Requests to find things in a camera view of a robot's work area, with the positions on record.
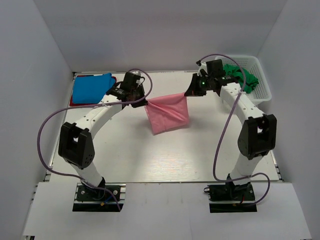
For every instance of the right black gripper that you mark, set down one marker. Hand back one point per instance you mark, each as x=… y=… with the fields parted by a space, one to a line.
x=193 y=90

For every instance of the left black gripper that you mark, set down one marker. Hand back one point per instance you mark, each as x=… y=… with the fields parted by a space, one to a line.
x=139 y=104

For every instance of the pink t shirt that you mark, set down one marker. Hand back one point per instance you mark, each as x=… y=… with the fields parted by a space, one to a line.
x=167 y=112

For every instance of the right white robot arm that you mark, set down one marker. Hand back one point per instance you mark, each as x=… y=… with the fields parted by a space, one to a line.
x=258 y=133

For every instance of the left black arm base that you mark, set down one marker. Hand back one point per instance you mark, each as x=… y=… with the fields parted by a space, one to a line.
x=97 y=201

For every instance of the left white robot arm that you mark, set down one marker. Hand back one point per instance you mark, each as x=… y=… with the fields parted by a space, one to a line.
x=76 y=140

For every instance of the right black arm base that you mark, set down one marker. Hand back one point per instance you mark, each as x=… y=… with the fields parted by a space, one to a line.
x=223 y=200

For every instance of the green t shirt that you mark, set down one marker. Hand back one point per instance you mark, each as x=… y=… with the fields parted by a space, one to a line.
x=251 y=80

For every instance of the folded blue t shirt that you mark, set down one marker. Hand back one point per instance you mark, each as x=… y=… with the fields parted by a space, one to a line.
x=90 y=87

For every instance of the white plastic basket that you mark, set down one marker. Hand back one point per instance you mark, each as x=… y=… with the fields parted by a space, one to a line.
x=262 y=92

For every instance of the folded red t shirt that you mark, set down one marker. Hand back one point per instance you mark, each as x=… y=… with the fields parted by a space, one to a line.
x=71 y=102

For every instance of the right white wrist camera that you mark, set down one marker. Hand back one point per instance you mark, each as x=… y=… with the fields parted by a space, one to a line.
x=202 y=71

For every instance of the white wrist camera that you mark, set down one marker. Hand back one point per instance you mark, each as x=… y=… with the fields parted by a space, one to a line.
x=202 y=71
x=136 y=72

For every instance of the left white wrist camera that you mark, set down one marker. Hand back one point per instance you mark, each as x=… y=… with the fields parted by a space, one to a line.
x=136 y=72

